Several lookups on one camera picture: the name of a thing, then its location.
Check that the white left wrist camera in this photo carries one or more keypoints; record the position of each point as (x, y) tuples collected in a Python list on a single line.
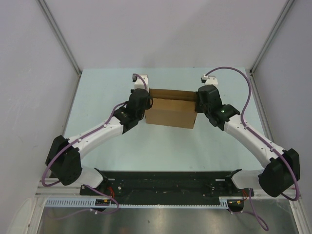
[(140, 81)]

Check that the grey slotted cable duct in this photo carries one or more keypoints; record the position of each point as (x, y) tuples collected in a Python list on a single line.
[(106, 203)]

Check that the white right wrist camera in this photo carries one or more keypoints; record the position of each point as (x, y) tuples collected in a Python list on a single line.
[(209, 80)]

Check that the aluminium frame post right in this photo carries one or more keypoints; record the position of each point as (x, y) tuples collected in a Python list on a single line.
[(272, 34)]

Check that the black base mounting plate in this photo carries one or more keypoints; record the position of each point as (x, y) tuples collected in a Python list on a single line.
[(218, 183)]

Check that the aluminium frame post left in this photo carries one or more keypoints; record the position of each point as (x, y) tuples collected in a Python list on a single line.
[(59, 35)]

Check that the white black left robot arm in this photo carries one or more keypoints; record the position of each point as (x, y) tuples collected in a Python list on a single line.
[(63, 163)]

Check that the aluminium frame post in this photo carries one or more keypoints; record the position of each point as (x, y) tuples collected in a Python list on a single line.
[(272, 34), (59, 35)]

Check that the aluminium right side rail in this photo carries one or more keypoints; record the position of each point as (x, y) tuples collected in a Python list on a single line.
[(260, 108)]

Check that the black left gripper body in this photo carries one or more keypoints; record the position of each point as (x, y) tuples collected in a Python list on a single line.
[(141, 115)]

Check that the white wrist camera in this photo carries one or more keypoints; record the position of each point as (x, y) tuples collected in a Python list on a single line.
[(209, 80), (140, 81)]

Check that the brown cardboard box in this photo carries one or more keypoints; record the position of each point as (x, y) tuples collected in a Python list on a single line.
[(173, 108)]

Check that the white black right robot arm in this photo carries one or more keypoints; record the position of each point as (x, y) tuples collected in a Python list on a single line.
[(281, 168)]

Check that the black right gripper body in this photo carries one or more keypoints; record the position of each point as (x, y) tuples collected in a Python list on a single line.
[(199, 107)]

